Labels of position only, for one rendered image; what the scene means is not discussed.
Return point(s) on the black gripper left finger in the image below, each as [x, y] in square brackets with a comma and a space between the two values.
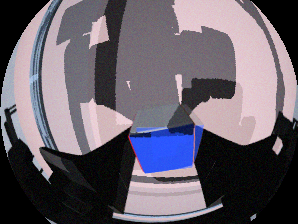
[106, 171]

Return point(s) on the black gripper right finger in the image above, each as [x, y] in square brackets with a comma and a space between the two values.
[221, 163]

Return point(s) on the yellow and green cube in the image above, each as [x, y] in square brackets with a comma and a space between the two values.
[166, 148]

